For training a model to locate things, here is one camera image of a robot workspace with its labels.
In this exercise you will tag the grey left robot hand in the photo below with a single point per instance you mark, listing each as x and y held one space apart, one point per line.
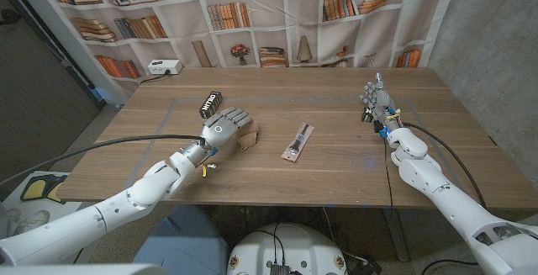
218 132

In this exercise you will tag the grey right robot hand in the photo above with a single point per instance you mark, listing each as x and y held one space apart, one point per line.
382 104

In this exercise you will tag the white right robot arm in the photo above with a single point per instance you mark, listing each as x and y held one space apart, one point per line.
458 207

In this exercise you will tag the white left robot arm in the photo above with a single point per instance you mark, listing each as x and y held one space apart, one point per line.
105 216

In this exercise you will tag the pink flat blister package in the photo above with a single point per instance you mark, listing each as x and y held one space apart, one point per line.
297 142

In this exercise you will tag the white power outlet box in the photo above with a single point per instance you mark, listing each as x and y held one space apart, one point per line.
165 67

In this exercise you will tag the printed bookshelf backdrop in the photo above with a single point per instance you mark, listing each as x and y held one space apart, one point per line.
269 35

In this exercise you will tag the grey metal table leg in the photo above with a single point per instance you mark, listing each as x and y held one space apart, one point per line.
397 237

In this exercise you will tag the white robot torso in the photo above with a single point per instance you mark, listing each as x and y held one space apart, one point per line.
290 250

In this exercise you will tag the black floor device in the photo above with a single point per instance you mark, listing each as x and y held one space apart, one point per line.
363 266

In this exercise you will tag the white floor board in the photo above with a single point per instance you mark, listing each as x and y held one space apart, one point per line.
54 207

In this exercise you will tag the dark grey door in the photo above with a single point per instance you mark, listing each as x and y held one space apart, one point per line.
38 98

